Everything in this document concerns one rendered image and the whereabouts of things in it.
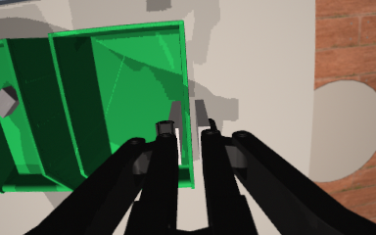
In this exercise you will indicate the grey metal block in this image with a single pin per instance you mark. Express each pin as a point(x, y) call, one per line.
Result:
point(8, 101)

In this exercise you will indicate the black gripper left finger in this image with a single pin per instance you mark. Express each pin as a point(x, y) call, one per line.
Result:
point(99, 203)

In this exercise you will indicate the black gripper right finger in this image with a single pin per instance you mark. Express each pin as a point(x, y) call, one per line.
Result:
point(293, 203)

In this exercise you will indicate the green open-front bin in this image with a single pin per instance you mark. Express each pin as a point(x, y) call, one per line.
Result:
point(117, 82)
point(39, 117)

